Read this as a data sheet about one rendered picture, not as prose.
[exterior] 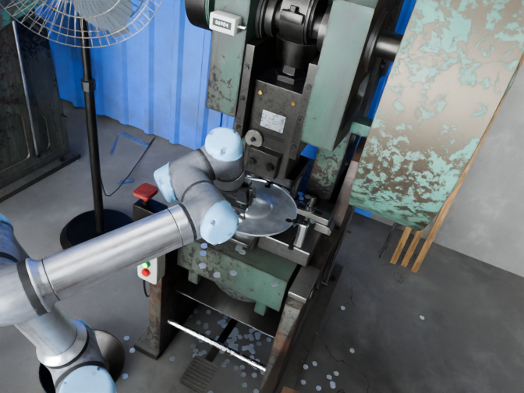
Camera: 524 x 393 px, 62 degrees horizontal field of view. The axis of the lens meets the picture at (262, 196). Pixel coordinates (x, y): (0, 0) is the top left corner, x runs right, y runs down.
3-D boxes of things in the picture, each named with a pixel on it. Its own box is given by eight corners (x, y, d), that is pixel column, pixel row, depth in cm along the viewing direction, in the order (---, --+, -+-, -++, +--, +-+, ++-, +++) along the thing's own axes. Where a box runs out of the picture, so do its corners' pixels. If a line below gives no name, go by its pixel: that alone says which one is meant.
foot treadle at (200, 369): (201, 401, 154) (203, 393, 151) (177, 387, 156) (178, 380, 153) (267, 290, 199) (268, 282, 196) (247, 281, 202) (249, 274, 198)
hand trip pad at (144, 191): (146, 216, 141) (146, 198, 136) (131, 210, 142) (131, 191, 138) (159, 205, 146) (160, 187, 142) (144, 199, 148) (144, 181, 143)
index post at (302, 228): (301, 248, 138) (307, 225, 132) (292, 245, 138) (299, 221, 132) (304, 243, 140) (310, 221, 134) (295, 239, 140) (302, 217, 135)
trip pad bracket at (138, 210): (157, 256, 150) (157, 212, 138) (133, 245, 152) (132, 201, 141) (167, 246, 155) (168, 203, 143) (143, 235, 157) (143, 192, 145)
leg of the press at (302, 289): (278, 426, 163) (343, 256, 109) (250, 411, 165) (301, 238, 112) (341, 270, 233) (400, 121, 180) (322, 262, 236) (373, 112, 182)
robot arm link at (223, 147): (193, 135, 89) (230, 117, 91) (201, 164, 98) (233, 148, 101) (212, 161, 86) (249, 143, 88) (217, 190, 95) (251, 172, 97)
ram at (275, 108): (280, 186, 130) (300, 95, 113) (235, 169, 134) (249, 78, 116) (299, 161, 144) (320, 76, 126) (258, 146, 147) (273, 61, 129)
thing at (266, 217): (308, 199, 146) (309, 197, 146) (276, 250, 124) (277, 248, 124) (232, 169, 153) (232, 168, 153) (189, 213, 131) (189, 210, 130)
